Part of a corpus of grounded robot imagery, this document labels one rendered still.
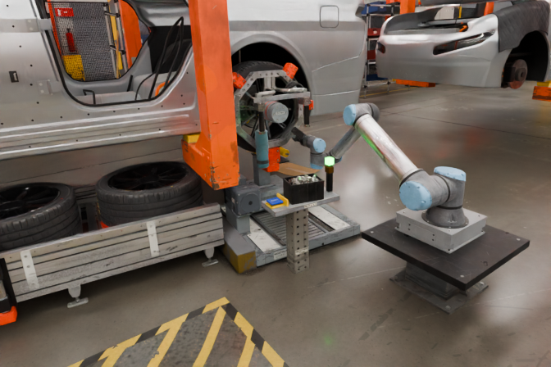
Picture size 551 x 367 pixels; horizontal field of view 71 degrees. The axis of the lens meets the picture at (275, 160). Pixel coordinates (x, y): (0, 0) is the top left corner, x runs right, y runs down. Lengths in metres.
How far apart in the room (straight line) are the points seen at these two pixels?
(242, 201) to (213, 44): 0.99
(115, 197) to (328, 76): 1.76
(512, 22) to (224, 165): 3.46
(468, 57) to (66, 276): 4.03
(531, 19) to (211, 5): 3.62
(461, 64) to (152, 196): 3.44
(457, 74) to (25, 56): 3.88
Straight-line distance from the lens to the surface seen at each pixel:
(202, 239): 2.42
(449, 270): 1.99
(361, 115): 2.23
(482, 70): 4.63
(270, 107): 2.62
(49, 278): 2.37
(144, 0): 4.40
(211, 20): 2.09
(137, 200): 2.37
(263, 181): 3.02
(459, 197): 2.13
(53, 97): 2.54
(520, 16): 4.82
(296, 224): 2.22
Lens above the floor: 1.34
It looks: 18 degrees down
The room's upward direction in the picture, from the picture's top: 2 degrees counter-clockwise
